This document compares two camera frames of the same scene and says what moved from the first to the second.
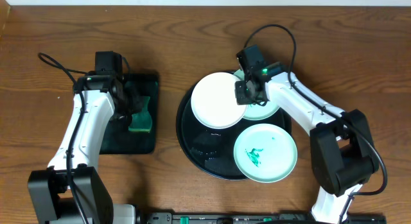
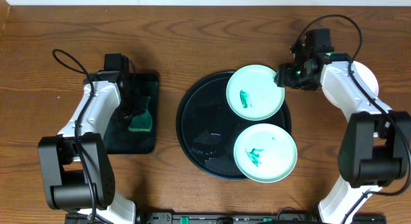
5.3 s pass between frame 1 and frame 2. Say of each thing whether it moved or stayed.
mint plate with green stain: stayed
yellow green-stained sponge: stayed
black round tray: stayed
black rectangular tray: stayed
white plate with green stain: moved
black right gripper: moved
